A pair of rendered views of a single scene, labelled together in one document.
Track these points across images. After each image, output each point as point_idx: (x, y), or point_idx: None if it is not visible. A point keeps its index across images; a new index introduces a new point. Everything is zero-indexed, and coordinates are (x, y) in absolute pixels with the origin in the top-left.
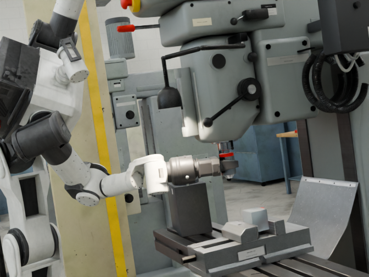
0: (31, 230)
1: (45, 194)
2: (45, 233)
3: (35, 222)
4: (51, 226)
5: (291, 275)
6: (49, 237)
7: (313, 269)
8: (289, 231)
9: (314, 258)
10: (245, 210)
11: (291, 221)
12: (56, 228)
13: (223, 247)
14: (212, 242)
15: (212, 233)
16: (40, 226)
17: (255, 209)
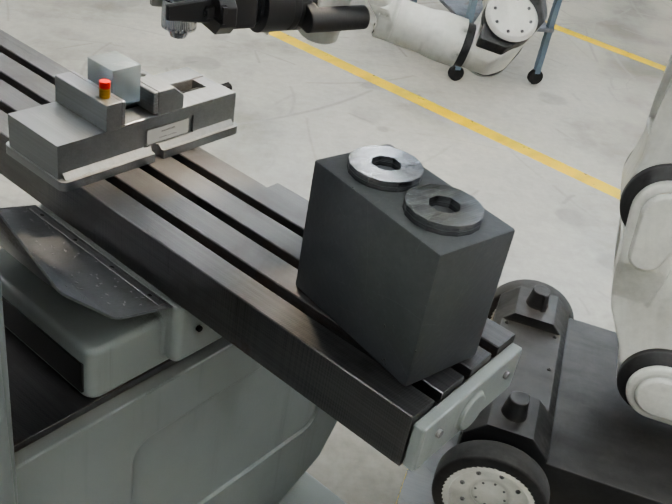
0: (641, 141)
1: (665, 93)
2: (632, 167)
3: (645, 134)
4: (650, 172)
5: (48, 92)
6: (626, 180)
7: (13, 101)
8: (48, 106)
9: (8, 129)
10: (131, 61)
11: (59, 287)
12: (647, 188)
13: (161, 75)
14: (193, 94)
15: (286, 272)
16: (642, 147)
17: (111, 61)
